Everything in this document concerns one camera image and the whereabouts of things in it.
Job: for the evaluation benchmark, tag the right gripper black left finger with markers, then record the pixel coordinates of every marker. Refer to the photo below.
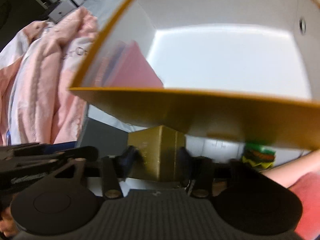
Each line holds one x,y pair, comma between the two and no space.
115,168

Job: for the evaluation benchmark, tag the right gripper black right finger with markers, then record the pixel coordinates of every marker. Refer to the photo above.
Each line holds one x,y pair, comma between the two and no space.
197,174

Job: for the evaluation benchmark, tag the gold gift box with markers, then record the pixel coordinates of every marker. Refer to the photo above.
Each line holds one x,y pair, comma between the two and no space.
158,147

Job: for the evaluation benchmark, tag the person left hand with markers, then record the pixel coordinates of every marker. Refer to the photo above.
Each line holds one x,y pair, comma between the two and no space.
7,224

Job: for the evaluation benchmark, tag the dark grey flat box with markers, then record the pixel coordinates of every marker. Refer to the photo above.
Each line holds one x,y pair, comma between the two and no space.
108,140

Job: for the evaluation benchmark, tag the pink quilt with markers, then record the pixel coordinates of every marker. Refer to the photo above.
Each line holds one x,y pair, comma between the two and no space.
37,67

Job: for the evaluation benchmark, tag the pink leather key pouch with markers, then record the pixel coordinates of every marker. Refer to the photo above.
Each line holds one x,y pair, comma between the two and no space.
125,66

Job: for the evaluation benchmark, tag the pink fluffy pompom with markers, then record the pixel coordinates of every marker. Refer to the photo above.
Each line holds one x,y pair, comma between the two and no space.
307,190

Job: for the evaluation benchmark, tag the orange cardboard box white inside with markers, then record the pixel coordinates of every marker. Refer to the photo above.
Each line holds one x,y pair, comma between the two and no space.
236,70

